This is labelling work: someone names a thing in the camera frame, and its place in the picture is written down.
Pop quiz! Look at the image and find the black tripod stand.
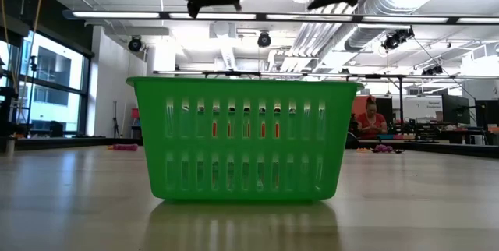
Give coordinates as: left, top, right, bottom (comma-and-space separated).
28, 55, 39, 127

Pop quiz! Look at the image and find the person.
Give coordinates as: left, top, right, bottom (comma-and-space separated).
356, 95, 389, 140

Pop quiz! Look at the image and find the black computer monitor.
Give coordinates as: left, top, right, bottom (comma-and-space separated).
441, 94, 472, 126
474, 99, 499, 129
376, 97, 394, 127

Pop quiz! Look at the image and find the black aluminium rig frame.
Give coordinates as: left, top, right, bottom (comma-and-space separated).
0, 136, 499, 159

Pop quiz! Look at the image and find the large glass window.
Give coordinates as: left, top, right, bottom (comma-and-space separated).
0, 28, 93, 137

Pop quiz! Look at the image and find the silver ventilation duct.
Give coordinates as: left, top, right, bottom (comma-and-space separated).
342, 0, 453, 51

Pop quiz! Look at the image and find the black ceiling spotlight cluster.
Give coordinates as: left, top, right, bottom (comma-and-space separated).
380, 27, 416, 52
420, 64, 444, 77

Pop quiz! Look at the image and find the small dark tripod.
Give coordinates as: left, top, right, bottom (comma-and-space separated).
111, 100, 122, 140

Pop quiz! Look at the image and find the green plastic basket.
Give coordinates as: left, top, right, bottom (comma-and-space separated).
126, 76, 365, 202

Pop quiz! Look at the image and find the black beam with light strips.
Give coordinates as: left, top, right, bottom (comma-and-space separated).
62, 9, 499, 27

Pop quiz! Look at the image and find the yellow hanging cable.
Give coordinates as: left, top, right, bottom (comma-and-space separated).
19, 0, 47, 104

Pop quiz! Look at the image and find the black office desk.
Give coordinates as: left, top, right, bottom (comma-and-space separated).
440, 128, 499, 146

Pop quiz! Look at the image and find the black table clamp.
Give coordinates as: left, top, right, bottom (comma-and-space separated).
345, 131, 363, 150

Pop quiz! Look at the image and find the white sign board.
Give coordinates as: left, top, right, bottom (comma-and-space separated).
403, 95, 444, 122

